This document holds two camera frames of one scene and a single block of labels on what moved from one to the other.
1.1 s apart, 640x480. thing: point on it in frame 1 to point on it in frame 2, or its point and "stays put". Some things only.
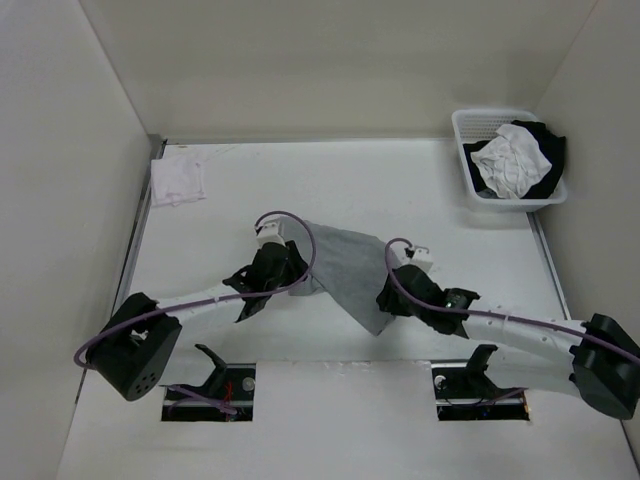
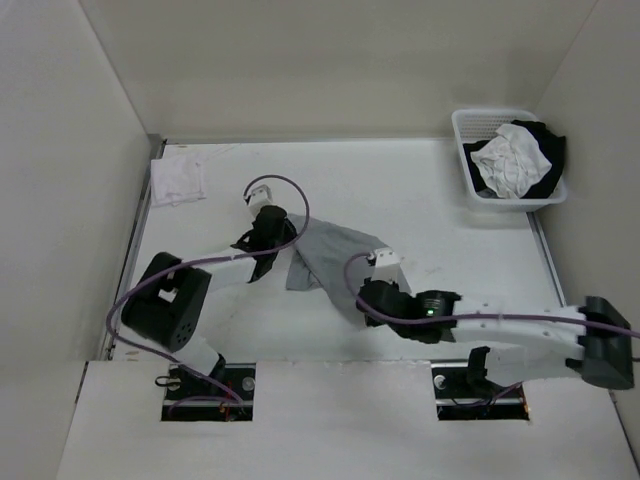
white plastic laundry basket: [475, 125] stays put
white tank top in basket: [511, 164] stays put
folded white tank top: [175, 181] stays put
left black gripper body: [291, 272] to [287, 235]
